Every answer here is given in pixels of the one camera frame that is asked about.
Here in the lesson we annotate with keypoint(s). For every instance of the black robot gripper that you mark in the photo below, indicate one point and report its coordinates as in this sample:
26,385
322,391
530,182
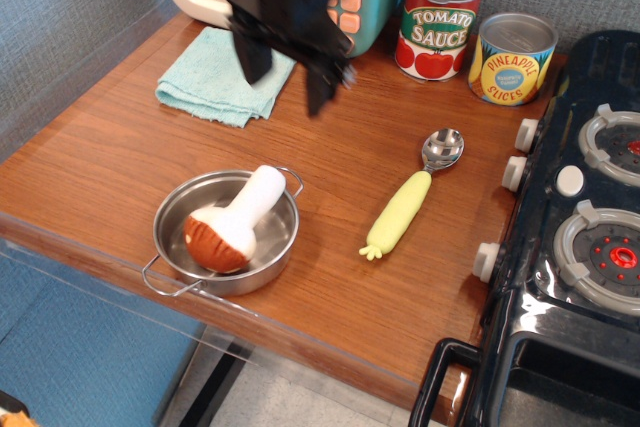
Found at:
300,29

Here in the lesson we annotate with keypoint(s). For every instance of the spoon with yellow-green handle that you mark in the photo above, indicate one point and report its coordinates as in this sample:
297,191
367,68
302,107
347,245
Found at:
441,150

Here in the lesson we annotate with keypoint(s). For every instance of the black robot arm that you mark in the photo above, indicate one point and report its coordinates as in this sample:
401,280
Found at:
299,29

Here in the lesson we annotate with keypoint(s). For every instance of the light blue folded towel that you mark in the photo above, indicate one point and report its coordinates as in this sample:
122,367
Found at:
207,82

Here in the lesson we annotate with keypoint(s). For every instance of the tomato sauce can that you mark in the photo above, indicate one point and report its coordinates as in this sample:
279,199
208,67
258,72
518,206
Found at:
434,36

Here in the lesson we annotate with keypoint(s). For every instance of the plush brown white mushroom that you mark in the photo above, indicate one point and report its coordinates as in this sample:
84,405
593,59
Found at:
222,239

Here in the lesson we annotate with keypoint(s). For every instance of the pineapple slices can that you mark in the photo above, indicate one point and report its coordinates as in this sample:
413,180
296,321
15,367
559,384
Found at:
512,56

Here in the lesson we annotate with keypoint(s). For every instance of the small steel pan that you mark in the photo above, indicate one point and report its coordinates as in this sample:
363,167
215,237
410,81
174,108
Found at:
275,234

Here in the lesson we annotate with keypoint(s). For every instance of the black toy stove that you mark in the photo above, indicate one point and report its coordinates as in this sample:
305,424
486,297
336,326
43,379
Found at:
560,327

